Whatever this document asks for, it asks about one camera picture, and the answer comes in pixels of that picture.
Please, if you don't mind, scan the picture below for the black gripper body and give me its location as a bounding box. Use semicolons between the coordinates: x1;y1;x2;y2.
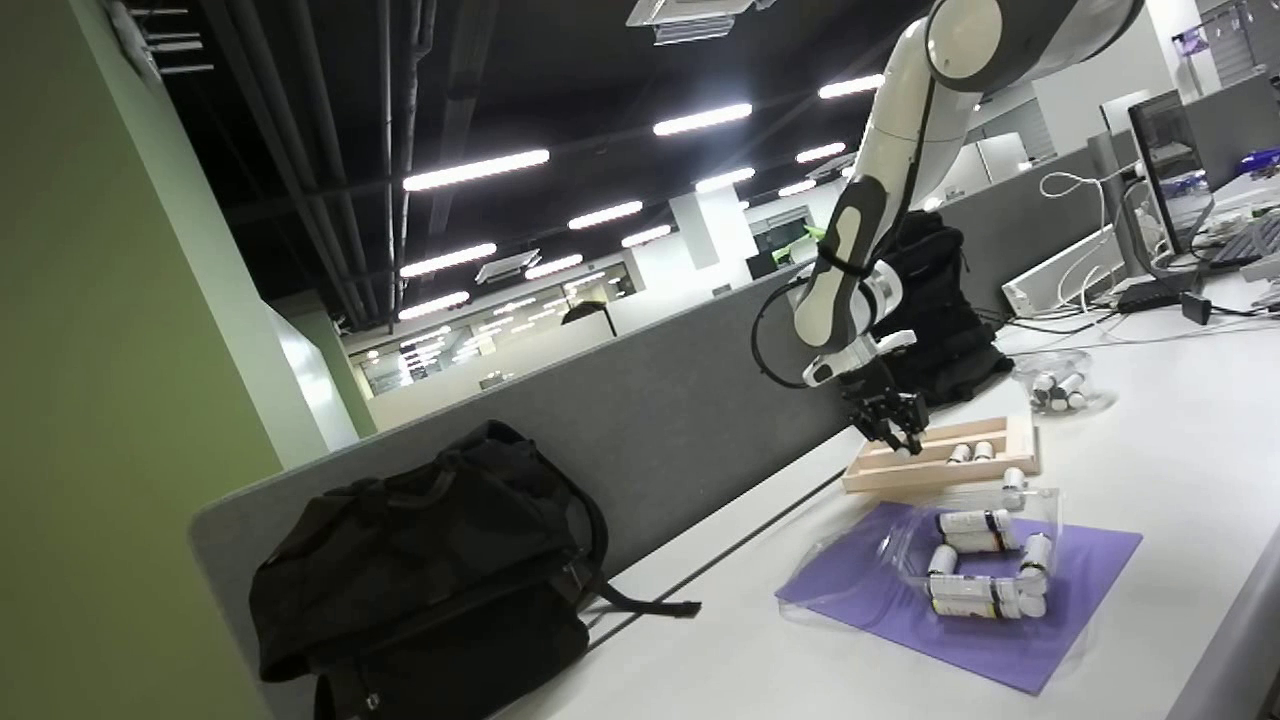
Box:
841;356;931;426

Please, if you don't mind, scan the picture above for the wooden tray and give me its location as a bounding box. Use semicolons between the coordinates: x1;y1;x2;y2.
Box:
841;413;1042;507

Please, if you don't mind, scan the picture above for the black backpack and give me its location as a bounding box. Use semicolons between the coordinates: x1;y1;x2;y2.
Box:
872;210;1021;413

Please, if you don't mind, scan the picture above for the clear plastic object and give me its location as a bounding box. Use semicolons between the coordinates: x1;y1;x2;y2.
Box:
1014;343;1119;422

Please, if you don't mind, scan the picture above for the gray desk partition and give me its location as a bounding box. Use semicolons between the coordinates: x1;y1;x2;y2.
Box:
183;133;1136;720

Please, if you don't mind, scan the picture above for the white flat device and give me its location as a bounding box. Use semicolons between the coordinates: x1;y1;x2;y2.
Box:
995;222;1132;325

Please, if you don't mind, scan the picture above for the purple mat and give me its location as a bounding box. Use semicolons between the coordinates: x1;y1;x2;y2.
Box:
770;498;1146;700

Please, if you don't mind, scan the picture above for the ceiling light tube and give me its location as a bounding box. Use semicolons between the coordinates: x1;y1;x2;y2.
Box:
394;240;501;284
646;100;760;141
812;69;896;104
398;144;555;195
565;195;646;236
686;166;760;200

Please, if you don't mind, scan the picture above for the black power adapter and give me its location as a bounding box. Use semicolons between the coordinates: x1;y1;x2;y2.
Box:
1114;273;1214;320

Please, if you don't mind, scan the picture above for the black computer monitor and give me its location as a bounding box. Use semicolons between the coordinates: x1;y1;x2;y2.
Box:
1123;83;1211;270

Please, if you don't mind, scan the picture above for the gray laptop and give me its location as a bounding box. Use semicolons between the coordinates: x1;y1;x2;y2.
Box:
1191;195;1280;273

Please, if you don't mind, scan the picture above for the ceiling air vent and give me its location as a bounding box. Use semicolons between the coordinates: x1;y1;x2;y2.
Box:
621;0;777;52

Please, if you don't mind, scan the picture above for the gray monitor back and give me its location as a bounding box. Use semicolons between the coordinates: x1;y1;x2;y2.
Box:
1176;64;1280;191

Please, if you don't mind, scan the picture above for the black duffel bag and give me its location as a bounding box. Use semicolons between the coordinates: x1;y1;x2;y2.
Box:
242;416;705;720

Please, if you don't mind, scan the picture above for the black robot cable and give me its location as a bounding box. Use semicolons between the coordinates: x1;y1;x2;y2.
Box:
747;246;885;394

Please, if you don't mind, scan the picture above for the white cable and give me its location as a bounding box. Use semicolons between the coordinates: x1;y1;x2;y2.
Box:
1035;159;1113;210

